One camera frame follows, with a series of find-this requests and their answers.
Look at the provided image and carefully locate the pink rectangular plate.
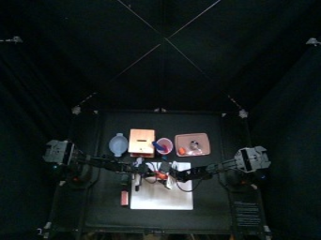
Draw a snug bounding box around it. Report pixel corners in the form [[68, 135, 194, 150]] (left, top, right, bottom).
[[173, 132, 211, 158]]

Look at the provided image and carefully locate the white toy knife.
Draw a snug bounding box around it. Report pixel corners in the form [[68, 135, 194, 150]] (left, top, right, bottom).
[[132, 173, 142, 192]]

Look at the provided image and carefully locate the white cutting board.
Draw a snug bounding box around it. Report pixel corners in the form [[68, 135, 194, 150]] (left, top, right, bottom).
[[130, 160, 194, 211]]

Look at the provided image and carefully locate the pink plastic cup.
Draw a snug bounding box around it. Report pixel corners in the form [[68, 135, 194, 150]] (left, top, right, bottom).
[[154, 137, 174, 156]]

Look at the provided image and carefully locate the wooden box with slot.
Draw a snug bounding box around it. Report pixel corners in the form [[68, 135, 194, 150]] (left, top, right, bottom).
[[127, 127, 156, 158]]

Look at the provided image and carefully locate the red rectangular block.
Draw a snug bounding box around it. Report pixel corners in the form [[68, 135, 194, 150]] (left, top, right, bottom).
[[119, 189, 131, 207]]

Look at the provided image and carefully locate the light blue bowl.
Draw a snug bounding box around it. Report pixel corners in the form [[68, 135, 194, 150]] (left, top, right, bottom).
[[108, 132, 130, 158]]

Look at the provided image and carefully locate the white printed label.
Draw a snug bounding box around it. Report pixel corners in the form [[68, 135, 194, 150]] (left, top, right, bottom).
[[231, 200, 263, 232]]

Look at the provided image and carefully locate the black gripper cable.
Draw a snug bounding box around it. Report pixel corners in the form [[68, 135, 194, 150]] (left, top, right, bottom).
[[174, 178, 205, 193]]

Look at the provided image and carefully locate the blue utensil handle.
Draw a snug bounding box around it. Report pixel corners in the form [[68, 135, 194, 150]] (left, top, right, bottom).
[[151, 141, 167, 153]]

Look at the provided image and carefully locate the thin white cord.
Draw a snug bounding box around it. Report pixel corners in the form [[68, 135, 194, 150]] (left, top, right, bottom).
[[115, 0, 243, 111], [76, 0, 222, 106]]

